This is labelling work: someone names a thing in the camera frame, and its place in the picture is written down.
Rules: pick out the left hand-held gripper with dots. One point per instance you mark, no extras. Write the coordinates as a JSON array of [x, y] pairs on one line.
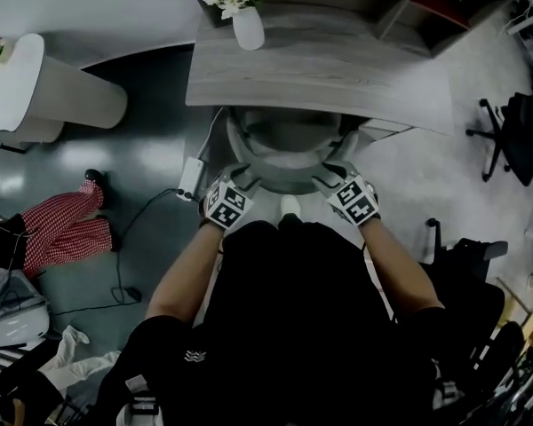
[[226, 207]]

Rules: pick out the person's left forearm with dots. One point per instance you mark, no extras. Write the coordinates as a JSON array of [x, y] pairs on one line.
[[182, 278]]

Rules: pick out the black power adapter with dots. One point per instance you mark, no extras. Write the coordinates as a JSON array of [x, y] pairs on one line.
[[132, 294]]

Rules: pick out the grey wooden desk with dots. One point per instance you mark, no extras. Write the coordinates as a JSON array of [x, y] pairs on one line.
[[315, 73]]

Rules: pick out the person's right forearm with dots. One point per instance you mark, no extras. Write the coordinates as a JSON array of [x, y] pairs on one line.
[[400, 273]]

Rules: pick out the grey armchair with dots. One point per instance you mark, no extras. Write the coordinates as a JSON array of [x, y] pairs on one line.
[[288, 162]]

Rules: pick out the white cloth garment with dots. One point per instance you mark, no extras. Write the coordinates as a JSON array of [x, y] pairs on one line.
[[80, 362]]

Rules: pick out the white round pedestal table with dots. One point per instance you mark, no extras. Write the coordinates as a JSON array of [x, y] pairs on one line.
[[58, 91]]

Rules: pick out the white power strip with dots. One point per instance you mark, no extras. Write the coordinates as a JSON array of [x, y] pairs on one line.
[[190, 179]]

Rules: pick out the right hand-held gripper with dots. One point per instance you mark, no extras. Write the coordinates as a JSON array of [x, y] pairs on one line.
[[355, 202]]

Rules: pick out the person's black clothed torso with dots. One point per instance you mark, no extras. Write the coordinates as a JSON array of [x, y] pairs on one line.
[[288, 326]]

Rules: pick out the person's white shoe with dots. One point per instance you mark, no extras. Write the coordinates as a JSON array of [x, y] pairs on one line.
[[290, 206]]

